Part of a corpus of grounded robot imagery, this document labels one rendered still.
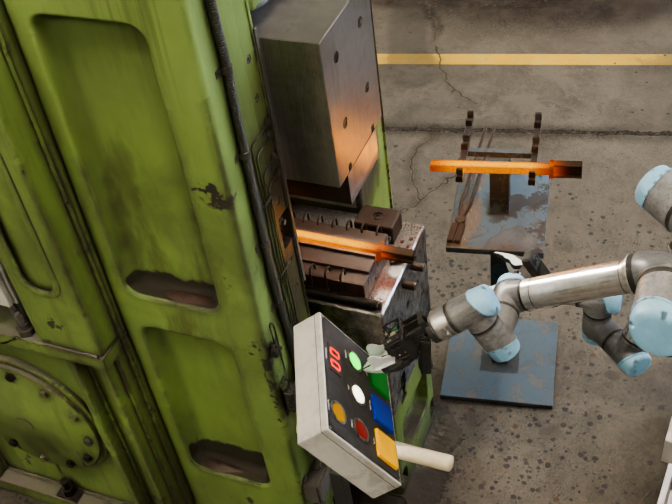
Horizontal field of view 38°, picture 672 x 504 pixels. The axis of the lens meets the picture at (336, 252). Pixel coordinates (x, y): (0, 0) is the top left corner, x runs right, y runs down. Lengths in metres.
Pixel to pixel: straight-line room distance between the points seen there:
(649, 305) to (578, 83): 3.12
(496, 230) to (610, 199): 1.37
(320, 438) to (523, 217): 1.30
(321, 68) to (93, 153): 0.57
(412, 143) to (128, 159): 2.59
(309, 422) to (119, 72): 0.84
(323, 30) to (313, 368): 0.74
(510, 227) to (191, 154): 1.30
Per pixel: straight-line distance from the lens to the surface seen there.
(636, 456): 3.49
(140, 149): 2.25
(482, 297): 2.17
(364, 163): 2.47
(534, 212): 3.14
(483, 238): 3.05
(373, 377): 2.34
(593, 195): 4.39
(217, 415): 2.93
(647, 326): 2.05
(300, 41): 2.13
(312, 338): 2.24
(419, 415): 3.37
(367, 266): 2.67
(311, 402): 2.13
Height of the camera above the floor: 2.85
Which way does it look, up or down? 43 degrees down
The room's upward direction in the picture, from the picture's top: 9 degrees counter-clockwise
